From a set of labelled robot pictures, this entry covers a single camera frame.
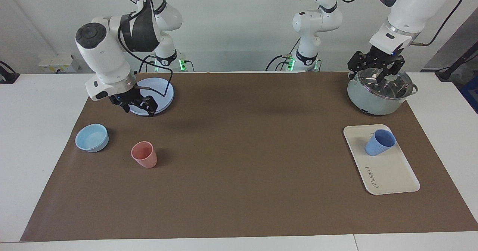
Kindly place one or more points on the glass pot lid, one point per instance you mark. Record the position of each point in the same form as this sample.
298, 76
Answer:
396, 88

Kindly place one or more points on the pink plastic cup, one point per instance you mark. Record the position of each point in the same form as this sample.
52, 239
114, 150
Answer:
145, 155

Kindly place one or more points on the cream printed tray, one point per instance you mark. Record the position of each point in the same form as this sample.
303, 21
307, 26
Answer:
388, 172

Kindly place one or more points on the black table clamp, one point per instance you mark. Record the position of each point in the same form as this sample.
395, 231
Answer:
7, 75

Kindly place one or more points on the blue plastic cup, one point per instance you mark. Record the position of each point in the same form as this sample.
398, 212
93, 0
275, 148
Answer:
378, 144

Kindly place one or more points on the pale green cooking pot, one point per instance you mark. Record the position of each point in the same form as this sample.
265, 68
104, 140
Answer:
368, 101

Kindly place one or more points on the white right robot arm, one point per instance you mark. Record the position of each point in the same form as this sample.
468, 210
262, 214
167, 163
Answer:
104, 53

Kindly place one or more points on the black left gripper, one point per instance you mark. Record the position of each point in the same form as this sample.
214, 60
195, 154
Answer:
377, 60

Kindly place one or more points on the blue box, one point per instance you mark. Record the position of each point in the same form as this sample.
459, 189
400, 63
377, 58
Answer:
471, 94

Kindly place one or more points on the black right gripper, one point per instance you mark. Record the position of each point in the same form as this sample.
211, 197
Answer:
130, 98

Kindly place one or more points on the black stand base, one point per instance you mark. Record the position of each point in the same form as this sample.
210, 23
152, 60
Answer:
453, 68

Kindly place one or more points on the light blue bowl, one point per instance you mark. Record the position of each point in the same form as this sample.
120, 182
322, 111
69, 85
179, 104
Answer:
91, 139

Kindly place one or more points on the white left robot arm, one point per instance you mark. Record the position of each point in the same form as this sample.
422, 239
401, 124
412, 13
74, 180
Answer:
418, 4

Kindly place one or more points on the brown table mat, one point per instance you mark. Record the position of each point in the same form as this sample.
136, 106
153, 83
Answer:
239, 169

